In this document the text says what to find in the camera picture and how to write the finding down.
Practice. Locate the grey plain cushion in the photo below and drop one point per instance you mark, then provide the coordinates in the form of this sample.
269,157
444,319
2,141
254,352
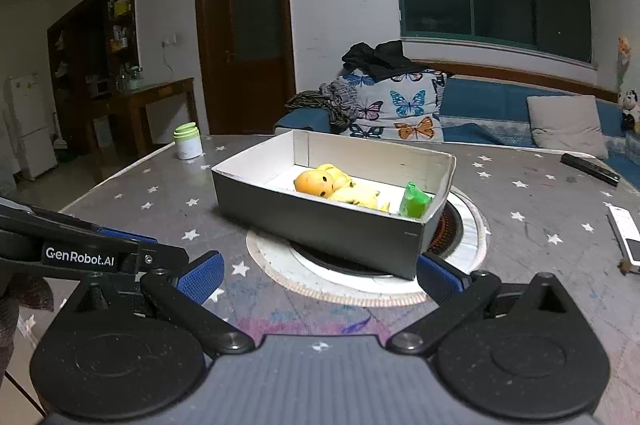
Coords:
568,123

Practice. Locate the striped dark clothes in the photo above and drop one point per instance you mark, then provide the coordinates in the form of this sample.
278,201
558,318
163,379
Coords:
338,99

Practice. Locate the butterfly print cushion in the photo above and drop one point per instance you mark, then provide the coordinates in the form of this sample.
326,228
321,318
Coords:
405,107

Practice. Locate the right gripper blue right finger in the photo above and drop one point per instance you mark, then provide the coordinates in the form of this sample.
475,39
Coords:
440,280

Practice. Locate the panda plush toy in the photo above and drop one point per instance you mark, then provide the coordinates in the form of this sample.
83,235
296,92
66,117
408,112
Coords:
630,105

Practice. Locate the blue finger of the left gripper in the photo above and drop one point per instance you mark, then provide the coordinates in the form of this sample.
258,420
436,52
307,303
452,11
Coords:
126,235

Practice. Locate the black clothes pile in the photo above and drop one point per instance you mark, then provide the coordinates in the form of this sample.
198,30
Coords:
384,61

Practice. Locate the black remote control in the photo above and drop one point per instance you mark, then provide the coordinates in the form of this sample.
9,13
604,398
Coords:
605,175

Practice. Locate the dark wooden door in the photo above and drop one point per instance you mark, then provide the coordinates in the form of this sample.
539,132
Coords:
247,63

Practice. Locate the white refrigerator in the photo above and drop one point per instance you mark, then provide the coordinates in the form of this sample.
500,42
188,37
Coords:
34,148

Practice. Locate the blue sofa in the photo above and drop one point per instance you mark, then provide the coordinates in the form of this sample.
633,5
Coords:
494,112

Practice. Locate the green plastic packet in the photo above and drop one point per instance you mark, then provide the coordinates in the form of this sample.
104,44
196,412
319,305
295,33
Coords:
414,202

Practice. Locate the yellow plush toy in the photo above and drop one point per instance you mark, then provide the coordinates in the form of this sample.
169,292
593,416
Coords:
360,196

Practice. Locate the wooden side table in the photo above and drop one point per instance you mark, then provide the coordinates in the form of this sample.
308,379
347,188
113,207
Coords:
132,105

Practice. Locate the grey cardboard box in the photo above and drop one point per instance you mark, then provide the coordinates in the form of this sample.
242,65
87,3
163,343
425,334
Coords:
256,188

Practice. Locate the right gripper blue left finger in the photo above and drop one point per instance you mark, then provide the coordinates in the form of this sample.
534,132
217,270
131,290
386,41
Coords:
201,278

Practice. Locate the white jar green lid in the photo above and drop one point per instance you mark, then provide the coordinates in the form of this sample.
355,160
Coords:
188,142

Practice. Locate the white remote control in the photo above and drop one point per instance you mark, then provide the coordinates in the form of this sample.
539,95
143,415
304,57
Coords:
628,238

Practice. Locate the round white table hotplate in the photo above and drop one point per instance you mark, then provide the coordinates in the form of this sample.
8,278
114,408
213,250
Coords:
288,268

